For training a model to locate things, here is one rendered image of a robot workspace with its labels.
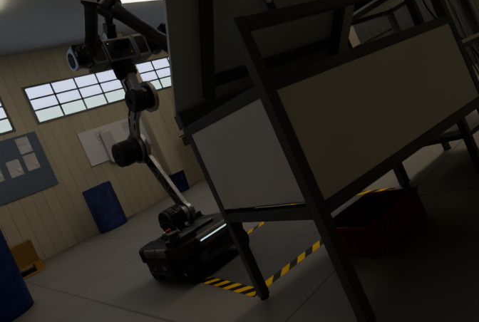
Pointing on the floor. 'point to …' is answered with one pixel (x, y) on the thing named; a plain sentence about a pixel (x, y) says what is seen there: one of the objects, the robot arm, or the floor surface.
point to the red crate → (378, 221)
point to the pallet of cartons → (27, 258)
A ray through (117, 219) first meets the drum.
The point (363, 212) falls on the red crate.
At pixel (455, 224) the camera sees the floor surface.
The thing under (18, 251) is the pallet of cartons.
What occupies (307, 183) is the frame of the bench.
